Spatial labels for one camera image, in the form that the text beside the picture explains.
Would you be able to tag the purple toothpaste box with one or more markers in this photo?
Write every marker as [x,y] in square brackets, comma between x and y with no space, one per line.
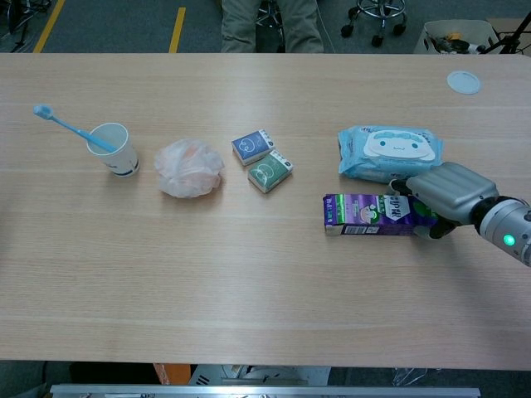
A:
[365,215]

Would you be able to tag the green tissue pack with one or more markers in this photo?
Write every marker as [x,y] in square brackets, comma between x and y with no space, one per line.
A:
[270,171]

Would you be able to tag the aluminium rail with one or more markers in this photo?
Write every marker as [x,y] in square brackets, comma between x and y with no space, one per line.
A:
[265,390]

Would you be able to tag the robot base electronics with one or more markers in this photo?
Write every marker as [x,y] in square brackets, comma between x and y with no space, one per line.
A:
[257,374]

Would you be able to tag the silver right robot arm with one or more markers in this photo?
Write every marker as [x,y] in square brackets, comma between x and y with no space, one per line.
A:
[504,226]

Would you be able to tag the black swivel stool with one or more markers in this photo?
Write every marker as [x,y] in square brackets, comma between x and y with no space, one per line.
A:
[269,20]

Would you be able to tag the white box with tools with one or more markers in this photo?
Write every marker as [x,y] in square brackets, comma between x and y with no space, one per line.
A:
[454,37]

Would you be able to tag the chrome swivel stool base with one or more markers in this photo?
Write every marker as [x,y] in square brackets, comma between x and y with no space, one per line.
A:
[379,18]

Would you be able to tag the blue tissue pack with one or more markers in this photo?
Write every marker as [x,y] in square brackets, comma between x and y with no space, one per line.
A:
[252,147]

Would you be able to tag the blue toothbrush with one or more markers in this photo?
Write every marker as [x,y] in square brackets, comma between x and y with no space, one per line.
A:
[66,126]

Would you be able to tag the blue wet wipes pack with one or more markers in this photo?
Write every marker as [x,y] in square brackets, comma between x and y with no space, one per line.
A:
[386,154]

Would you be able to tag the white paper cup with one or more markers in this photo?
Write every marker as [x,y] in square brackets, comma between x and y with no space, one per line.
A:
[116,152]

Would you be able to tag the seated person in khaki trousers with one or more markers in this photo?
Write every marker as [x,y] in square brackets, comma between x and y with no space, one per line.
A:
[271,25]

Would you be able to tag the pink mesh bath sponge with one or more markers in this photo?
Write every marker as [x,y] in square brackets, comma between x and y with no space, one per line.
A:
[187,168]

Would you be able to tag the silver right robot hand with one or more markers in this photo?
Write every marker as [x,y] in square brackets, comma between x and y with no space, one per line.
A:
[452,190]

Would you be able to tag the black tripod leg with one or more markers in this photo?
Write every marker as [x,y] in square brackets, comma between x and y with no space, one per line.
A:
[508,35]

